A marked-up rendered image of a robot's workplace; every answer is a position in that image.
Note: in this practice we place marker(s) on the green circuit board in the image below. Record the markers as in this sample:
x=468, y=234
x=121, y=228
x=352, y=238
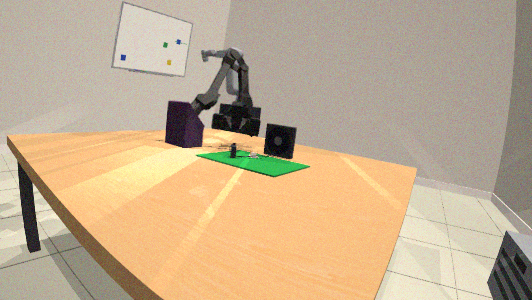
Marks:
x=268, y=166

